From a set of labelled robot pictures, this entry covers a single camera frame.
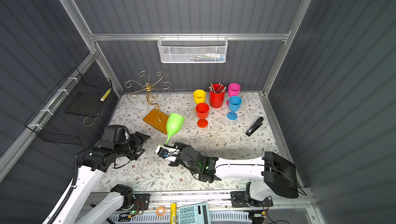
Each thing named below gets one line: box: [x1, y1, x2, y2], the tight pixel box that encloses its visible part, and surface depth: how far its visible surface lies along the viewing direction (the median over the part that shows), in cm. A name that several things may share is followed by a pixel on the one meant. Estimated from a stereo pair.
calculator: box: [178, 201, 211, 224], surface depth 70 cm
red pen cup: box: [208, 82, 227, 109], surface depth 107 cm
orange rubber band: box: [156, 205, 166, 217], surface depth 72 cm
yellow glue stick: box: [170, 201, 177, 224], surface depth 71 cm
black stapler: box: [245, 116, 264, 137], surface depth 99 cm
